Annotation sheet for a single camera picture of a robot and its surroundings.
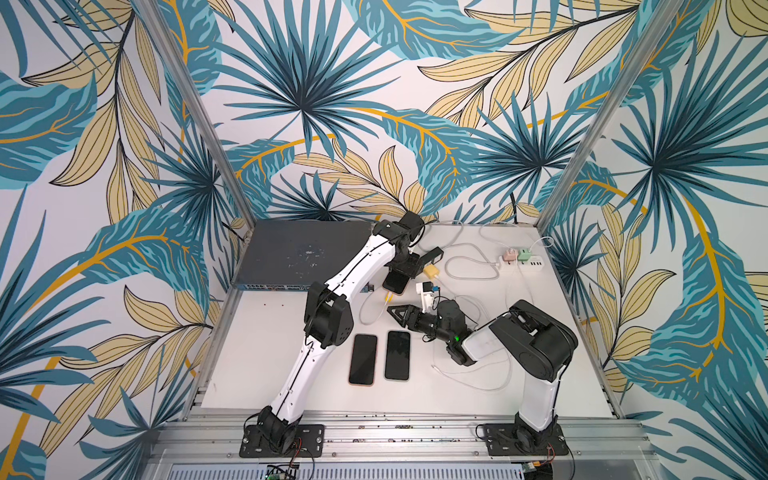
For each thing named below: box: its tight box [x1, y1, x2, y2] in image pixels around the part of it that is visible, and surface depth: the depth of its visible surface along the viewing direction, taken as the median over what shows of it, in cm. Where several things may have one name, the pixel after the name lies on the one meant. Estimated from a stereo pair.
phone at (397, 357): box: [384, 331, 411, 381], surface depth 87 cm
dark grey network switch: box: [232, 220, 375, 291], surface depth 108 cm
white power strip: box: [499, 256, 545, 275], surface depth 108 cm
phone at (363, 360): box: [348, 334, 378, 387], surface depth 90 cm
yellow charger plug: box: [424, 264, 440, 279], surface depth 107 cm
